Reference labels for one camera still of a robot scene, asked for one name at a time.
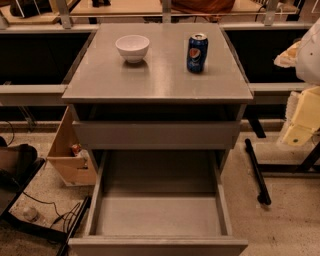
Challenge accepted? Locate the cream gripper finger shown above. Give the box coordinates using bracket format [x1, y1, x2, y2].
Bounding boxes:
[281, 86, 320, 146]

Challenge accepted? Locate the blue pepsi can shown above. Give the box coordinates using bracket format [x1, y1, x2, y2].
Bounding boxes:
[187, 33, 208, 73]

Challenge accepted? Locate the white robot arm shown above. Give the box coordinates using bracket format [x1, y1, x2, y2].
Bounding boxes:
[274, 19, 320, 146]

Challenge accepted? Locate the grey drawer cabinet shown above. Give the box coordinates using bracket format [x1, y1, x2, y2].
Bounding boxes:
[61, 22, 254, 256]

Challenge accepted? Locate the open grey middle drawer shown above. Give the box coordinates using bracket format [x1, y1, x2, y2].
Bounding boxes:
[69, 150, 248, 256]

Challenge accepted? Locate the closed grey top drawer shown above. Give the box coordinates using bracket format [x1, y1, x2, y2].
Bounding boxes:
[73, 121, 240, 150]

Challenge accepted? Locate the black bar on floor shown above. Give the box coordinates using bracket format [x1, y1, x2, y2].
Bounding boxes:
[245, 139, 271, 205]

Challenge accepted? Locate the white ceramic bowl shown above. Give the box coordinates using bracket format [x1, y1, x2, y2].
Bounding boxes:
[115, 35, 150, 63]

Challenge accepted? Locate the wooden box on floor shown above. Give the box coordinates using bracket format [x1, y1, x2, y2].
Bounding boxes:
[47, 107, 96, 186]

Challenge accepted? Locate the black cable on floor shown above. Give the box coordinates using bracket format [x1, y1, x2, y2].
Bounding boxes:
[21, 190, 83, 233]

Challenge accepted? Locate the grey metal rail frame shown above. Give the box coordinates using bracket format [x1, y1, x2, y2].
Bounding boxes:
[0, 0, 319, 106]

